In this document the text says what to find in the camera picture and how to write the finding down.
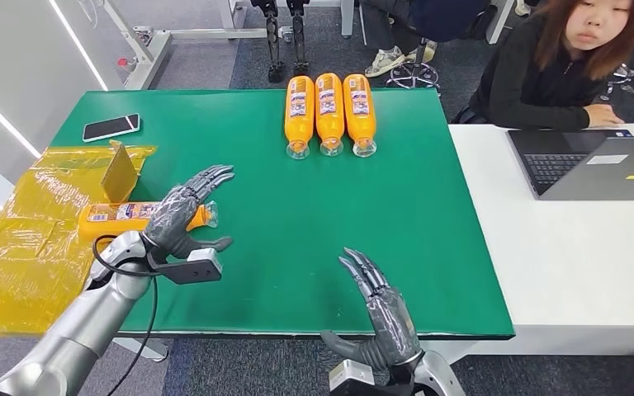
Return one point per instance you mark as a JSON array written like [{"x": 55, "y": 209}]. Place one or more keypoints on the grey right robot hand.
[{"x": 393, "y": 333}]

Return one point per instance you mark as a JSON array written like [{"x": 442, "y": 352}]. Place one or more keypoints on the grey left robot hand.
[{"x": 172, "y": 218}]

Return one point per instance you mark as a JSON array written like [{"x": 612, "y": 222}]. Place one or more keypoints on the orange juice bottle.
[
  {"x": 299, "y": 115},
  {"x": 359, "y": 115},
  {"x": 329, "y": 115},
  {"x": 114, "y": 216}
]

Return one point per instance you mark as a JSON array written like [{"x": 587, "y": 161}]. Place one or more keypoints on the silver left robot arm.
[{"x": 87, "y": 322}]

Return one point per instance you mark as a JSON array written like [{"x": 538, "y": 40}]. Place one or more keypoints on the black smartphone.
[{"x": 111, "y": 127}]

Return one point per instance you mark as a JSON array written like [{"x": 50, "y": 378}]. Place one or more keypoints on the green table mat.
[{"x": 295, "y": 218}]

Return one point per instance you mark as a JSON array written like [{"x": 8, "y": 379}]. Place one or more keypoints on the yellow film wrapped cardboard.
[{"x": 27, "y": 218}]

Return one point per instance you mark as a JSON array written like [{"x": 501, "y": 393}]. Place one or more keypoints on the white desk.
[{"x": 574, "y": 251}]

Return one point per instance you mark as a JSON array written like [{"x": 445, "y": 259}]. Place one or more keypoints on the black robot leg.
[
  {"x": 298, "y": 41},
  {"x": 273, "y": 46}
]

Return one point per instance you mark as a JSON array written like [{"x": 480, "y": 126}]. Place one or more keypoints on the open black laptop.
[{"x": 552, "y": 161}]

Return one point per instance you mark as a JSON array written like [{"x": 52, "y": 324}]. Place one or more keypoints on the chrome office chair base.
[
  {"x": 413, "y": 75},
  {"x": 622, "y": 76}
]

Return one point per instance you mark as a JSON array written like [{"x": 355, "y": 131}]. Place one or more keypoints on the grey laptop lid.
[{"x": 612, "y": 183}]

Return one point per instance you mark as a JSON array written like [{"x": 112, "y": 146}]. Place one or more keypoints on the seated person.
[{"x": 437, "y": 19}]

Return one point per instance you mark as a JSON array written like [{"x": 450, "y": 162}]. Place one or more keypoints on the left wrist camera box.
[{"x": 196, "y": 268}]

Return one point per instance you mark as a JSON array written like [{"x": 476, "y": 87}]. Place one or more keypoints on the white metal stand frame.
[{"x": 147, "y": 52}]

